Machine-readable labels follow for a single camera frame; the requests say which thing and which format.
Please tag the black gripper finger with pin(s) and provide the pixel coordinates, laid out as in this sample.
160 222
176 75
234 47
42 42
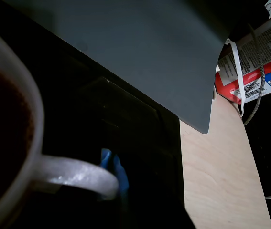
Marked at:
82 210
122 176

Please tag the pink translucent gooseneck kettle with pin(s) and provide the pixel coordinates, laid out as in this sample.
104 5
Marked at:
78 169

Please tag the grey backdrop sheet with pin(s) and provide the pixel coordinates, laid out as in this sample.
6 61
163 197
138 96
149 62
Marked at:
137 47

